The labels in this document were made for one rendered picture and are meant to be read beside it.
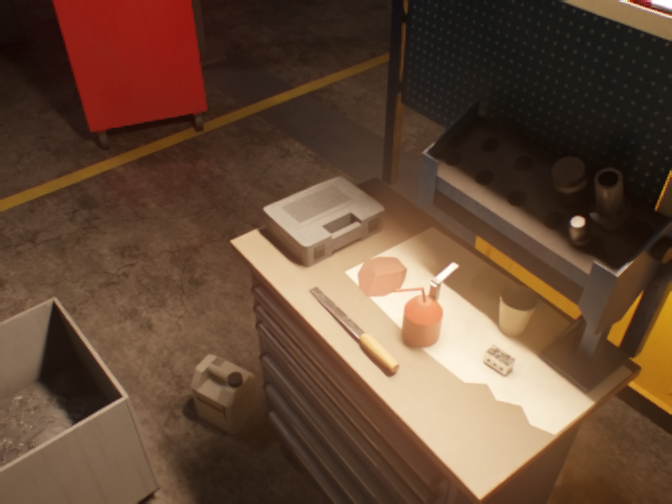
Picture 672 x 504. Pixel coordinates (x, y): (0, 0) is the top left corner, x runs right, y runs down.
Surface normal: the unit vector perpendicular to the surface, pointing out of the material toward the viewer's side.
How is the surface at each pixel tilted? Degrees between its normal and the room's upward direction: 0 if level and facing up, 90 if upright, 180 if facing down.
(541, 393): 0
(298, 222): 0
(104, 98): 90
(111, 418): 90
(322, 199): 0
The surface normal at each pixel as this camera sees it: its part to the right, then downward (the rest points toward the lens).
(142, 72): 0.36, 0.61
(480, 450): 0.00, -0.75
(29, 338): 0.64, 0.50
